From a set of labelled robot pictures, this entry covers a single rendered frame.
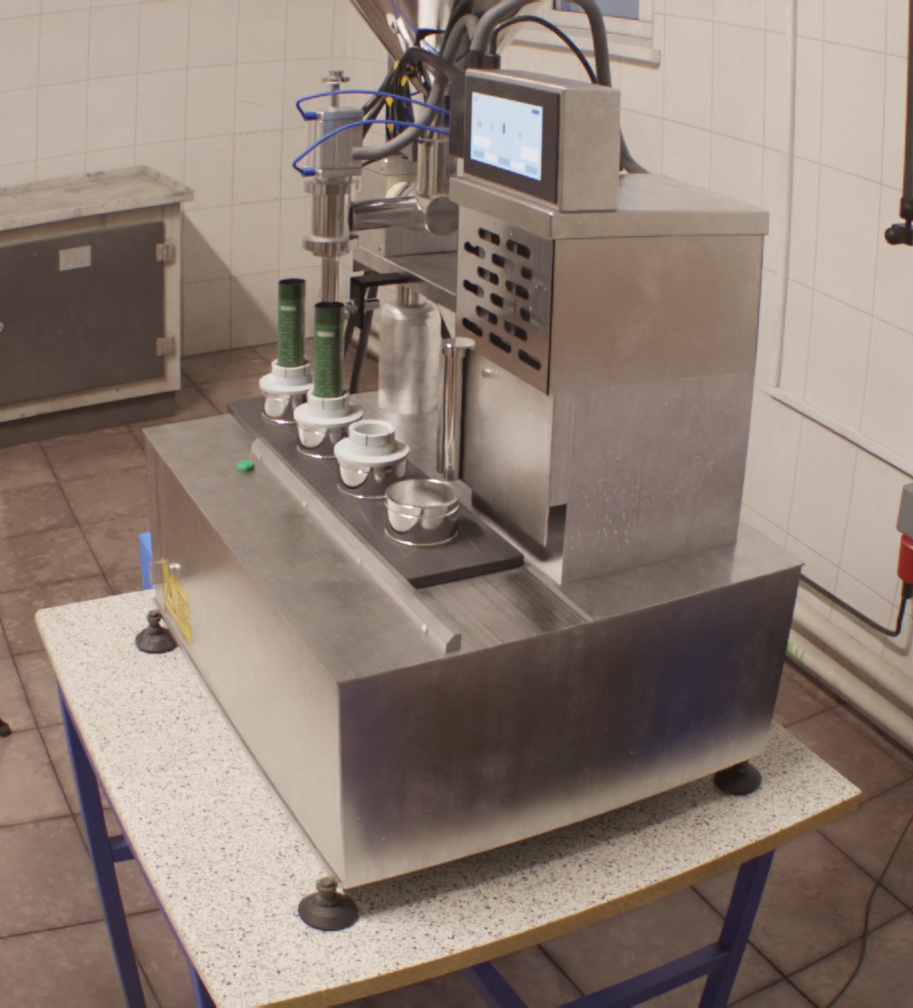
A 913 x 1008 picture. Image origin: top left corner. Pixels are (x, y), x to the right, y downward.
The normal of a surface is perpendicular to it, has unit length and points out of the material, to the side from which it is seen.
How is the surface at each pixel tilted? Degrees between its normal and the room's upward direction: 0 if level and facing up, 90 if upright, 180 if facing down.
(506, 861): 0
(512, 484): 90
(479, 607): 0
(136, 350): 90
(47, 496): 0
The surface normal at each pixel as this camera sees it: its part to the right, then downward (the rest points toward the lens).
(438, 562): 0.03, -0.91
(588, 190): 0.44, 0.39
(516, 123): -0.90, 0.17
